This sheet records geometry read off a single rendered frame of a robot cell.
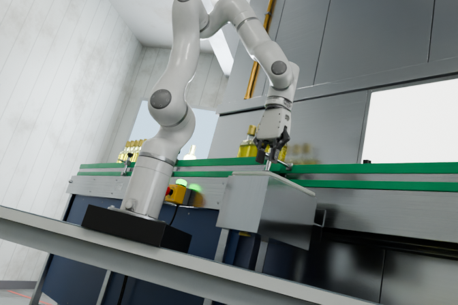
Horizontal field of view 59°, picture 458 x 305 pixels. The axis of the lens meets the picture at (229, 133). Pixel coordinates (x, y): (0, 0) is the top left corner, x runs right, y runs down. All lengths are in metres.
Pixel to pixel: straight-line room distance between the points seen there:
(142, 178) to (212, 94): 4.01
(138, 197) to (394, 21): 1.19
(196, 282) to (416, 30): 1.19
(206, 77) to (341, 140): 3.90
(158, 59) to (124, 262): 4.66
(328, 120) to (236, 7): 0.58
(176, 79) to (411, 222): 0.81
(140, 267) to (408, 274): 0.79
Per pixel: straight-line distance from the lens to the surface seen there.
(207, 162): 1.67
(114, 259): 1.26
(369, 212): 1.22
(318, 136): 1.66
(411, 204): 1.17
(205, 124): 5.04
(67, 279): 2.51
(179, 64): 1.38
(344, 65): 1.80
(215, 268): 1.10
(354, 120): 1.59
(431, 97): 1.49
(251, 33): 1.39
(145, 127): 5.30
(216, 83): 5.27
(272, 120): 1.24
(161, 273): 1.19
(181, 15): 1.45
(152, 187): 1.25
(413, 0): 1.81
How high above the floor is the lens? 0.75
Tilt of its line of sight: 17 degrees up
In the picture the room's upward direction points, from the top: 15 degrees clockwise
